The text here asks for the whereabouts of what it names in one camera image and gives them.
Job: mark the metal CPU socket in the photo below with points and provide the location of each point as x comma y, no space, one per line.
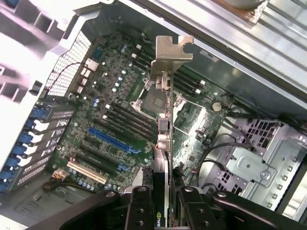
148,100

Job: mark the black case switch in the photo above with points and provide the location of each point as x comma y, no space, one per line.
36,88

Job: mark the perforated metal disk bay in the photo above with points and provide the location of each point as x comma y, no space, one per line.
251,165

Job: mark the white expansion slot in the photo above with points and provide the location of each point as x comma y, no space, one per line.
86,172

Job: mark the white power connector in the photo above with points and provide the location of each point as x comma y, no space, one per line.
60,175

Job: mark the open black PC case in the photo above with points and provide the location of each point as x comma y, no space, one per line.
239,72

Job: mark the blue expansion slot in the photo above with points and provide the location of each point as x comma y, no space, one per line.
112,141

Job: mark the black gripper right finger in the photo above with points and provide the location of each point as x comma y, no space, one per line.
192,210

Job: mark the green motherboard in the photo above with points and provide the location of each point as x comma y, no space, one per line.
108,83

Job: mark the silver coin battery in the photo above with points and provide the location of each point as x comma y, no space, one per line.
217,106

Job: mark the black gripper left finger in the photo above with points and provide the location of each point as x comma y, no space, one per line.
139,208

